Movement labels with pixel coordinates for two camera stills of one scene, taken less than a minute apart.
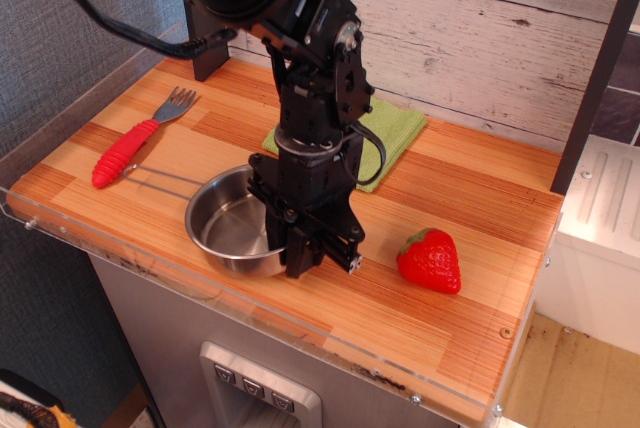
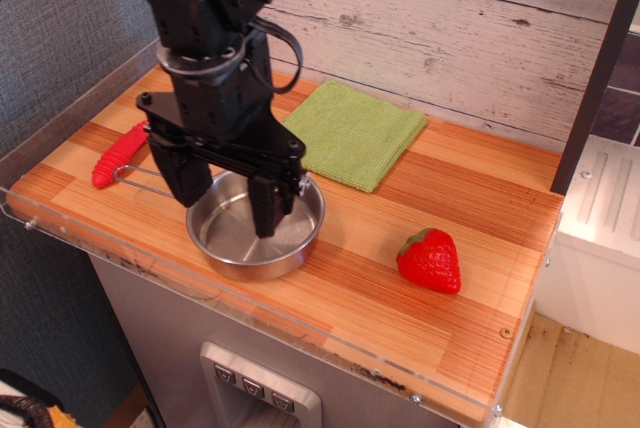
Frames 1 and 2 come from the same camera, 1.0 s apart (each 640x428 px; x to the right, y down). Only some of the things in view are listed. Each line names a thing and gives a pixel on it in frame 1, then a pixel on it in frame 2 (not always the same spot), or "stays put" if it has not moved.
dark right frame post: x=587 y=117 stays put
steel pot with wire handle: x=226 y=226 stays put
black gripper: x=316 y=193 -> x=228 y=116
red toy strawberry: x=429 y=258 stays put
